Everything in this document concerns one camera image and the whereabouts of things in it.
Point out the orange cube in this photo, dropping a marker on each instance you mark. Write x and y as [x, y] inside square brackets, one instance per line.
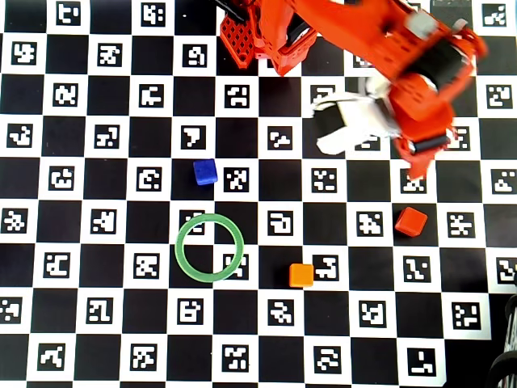
[301, 275]

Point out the orange-red robot base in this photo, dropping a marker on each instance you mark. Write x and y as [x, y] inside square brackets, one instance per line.
[238, 38]

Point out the blue cube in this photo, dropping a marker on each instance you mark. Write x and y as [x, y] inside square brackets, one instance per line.
[205, 171]

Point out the black white marker mat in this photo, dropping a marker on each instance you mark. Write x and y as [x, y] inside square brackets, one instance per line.
[121, 242]

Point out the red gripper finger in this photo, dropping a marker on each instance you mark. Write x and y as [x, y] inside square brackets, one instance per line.
[419, 167]

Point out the orange-red gripper body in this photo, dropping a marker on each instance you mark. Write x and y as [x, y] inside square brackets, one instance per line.
[431, 144]

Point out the orange-red robot arm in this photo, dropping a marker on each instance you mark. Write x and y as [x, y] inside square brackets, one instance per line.
[355, 28]

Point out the small grey square module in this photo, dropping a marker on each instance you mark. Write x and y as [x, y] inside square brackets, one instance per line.
[423, 24]

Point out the red cube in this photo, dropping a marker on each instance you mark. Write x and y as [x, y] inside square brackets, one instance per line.
[411, 221]

